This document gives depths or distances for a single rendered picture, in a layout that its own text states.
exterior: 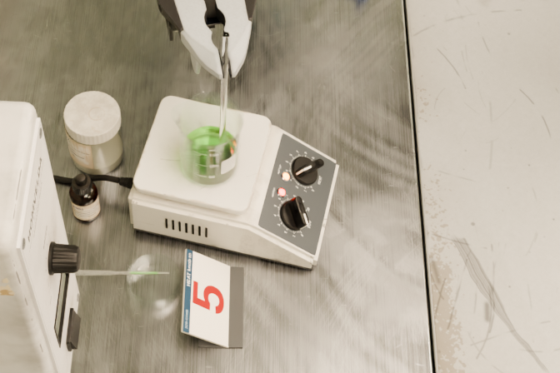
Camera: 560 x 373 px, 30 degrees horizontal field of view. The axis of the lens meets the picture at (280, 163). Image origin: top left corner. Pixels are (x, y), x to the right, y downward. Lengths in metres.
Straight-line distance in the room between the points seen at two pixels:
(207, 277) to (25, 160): 0.62
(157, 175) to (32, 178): 0.59
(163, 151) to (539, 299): 0.42
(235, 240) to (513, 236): 0.31
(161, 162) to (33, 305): 0.58
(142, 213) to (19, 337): 0.57
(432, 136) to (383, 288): 0.21
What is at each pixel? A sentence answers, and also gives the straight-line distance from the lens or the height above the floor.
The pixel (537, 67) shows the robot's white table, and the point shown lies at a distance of 1.31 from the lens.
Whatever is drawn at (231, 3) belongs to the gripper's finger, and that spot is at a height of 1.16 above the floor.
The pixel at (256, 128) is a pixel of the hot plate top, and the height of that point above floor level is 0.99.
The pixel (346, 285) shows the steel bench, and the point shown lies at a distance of 1.10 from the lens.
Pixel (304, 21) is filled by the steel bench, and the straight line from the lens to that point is 1.29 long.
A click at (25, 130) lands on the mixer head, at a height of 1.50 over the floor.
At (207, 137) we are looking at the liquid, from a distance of 1.05.
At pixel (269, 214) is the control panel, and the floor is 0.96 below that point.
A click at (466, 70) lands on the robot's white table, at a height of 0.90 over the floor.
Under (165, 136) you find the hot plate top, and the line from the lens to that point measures 1.08.
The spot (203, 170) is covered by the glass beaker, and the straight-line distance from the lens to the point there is 1.02.
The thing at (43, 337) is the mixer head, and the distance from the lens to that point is 0.53.
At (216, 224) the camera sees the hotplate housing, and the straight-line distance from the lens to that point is 1.06.
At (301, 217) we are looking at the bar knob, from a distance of 1.06.
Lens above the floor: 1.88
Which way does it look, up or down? 57 degrees down
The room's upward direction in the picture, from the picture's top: 7 degrees clockwise
